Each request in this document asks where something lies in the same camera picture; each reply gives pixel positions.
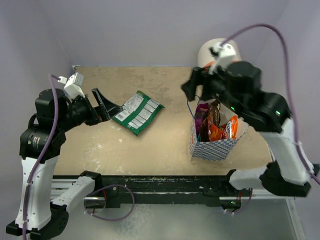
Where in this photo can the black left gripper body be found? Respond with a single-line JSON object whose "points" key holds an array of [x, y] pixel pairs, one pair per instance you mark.
{"points": [[83, 111]]}

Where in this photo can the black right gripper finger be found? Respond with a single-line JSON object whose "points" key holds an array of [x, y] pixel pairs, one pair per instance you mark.
{"points": [[209, 92], [190, 86]]}

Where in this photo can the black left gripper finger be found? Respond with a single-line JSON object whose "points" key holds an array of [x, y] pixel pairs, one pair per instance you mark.
{"points": [[108, 109], [101, 100]]}

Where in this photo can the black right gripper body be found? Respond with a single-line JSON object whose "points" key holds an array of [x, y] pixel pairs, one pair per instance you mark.
{"points": [[217, 80]]}

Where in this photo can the green chips bag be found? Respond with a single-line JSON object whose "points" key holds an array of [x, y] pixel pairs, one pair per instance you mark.
{"points": [[138, 112]]}

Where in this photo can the blue checkered paper bag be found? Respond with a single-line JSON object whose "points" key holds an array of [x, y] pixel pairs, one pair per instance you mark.
{"points": [[218, 150]]}

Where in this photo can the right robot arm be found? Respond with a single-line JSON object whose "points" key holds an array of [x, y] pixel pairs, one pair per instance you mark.
{"points": [[238, 87]]}

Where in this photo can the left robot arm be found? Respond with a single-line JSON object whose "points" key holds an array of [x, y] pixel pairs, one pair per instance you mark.
{"points": [[39, 216]]}

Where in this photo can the brown potato chips bag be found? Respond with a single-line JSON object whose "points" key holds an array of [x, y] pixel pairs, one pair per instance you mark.
{"points": [[212, 117]]}

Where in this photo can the red doritos bag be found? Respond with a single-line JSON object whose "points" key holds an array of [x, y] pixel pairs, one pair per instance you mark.
{"points": [[214, 133]]}

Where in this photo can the purple snack packet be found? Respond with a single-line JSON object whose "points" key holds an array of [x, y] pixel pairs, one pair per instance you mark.
{"points": [[200, 112]]}

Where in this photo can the round drawer box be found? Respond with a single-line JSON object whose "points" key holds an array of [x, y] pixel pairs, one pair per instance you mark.
{"points": [[205, 59]]}

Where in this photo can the orange snack packet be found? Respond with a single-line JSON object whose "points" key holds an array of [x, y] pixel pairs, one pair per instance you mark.
{"points": [[231, 127]]}

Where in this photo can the red candy packet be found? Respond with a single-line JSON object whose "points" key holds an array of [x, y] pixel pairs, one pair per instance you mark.
{"points": [[224, 132]]}

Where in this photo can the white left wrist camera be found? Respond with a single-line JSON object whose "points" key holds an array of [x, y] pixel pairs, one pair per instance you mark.
{"points": [[72, 85]]}

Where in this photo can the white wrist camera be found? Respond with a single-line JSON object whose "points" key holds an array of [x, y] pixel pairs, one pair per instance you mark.
{"points": [[72, 85], [223, 56]]}

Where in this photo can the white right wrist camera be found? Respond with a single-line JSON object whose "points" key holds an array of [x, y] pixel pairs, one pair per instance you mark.
{"points": [[223, 56]]}

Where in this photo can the black table edge rail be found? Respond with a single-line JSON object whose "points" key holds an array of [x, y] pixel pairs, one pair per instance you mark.
{"points": [[209, 190]]}

